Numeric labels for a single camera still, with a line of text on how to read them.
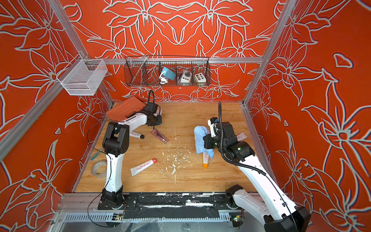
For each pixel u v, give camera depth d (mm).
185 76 908
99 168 849
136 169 834
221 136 526
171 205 728
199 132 759
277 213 372
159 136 992
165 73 836
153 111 854
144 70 998
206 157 873
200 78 946
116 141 580
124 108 1105
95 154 895
